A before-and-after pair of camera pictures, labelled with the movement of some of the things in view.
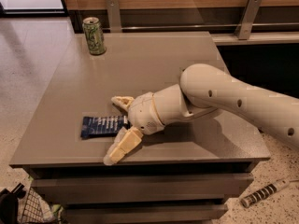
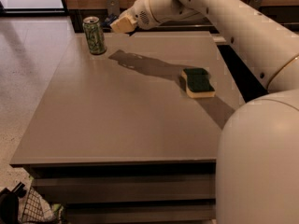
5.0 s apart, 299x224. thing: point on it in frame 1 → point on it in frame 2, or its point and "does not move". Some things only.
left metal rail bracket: (113, 12) does not move
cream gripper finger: (125, 141) → (124, 24)
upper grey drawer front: (139, 189) does not move
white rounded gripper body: (142, 113) → (140, 12)
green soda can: (94, 35) does not move
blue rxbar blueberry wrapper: (92, 126) → (108, 20)
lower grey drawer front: (143, 214) does not move
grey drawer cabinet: (188, 172) does not move
